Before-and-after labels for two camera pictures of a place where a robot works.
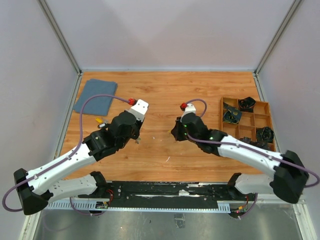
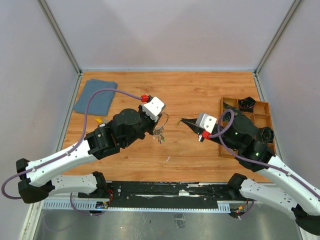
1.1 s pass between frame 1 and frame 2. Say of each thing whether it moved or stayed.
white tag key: stayed
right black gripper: moved
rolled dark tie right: stayed
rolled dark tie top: stayed
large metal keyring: moved
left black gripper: moved
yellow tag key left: stayed
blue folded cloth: stayed
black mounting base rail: stayed
